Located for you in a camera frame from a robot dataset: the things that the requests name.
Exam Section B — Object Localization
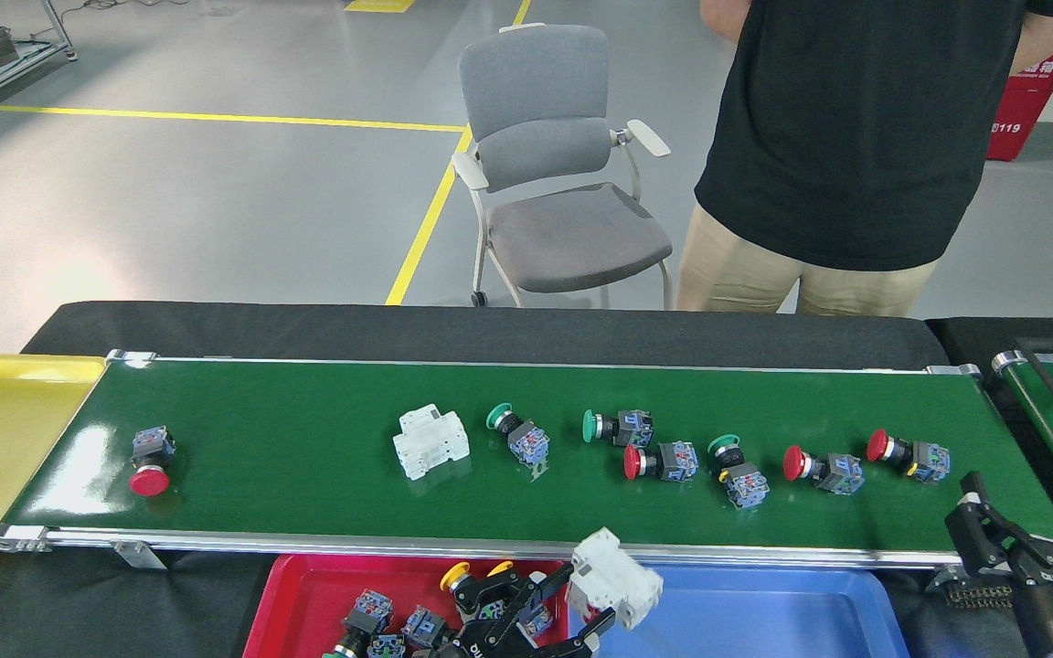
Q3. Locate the white circuit breaker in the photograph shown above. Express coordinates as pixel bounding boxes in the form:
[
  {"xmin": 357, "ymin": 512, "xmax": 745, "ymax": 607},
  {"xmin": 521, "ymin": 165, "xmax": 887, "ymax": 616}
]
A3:
[
  {"xmin": 392, "ymin": 403, "xmax": 472, "ymax": 482},
  {"xmin": 567, "ymin": 527, "xmax": 665, "ymax": 633}
]

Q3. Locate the blue plastic tray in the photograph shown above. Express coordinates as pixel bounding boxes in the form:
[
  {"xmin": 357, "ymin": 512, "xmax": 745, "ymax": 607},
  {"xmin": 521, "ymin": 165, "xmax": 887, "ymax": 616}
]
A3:
[{"xmin": 568, "ymin": 565, "xmax": 911, "ymax": 658}]

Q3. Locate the red plastic tray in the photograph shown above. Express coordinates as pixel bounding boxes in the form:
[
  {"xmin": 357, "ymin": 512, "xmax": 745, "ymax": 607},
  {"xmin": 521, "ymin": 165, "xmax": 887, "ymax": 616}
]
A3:
[{"xmin": 243, "ymin": 553, "xmax": 582, "ymax": 658}]

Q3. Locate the red fire equipment cabinet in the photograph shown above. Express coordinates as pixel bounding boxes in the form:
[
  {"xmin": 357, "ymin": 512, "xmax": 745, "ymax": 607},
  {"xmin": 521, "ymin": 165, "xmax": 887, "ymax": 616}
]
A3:
[{"xmin": 986, "ymin": 32, "xmax": 1053, "ymax": 163}]

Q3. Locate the person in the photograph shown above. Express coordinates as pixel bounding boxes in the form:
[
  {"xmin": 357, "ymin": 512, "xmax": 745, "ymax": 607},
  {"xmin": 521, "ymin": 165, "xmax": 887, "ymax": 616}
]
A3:
[{"xmin": 675, "ymin": 0, "xmax": 1053, "ymax": 318}]

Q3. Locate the grey office chair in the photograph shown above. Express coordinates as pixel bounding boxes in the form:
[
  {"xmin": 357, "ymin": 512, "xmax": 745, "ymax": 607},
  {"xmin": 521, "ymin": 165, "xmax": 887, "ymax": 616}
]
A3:
[{"xmin": 451, "ymin": 23, "xmax": 674, "ymax": 312}]

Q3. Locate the roller drive chain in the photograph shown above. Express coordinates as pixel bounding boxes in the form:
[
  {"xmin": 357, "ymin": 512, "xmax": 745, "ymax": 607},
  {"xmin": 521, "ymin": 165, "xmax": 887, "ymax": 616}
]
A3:
[{"xmin": 942, "ymin": 585, "xmax": 1021, "ymax": 611}]

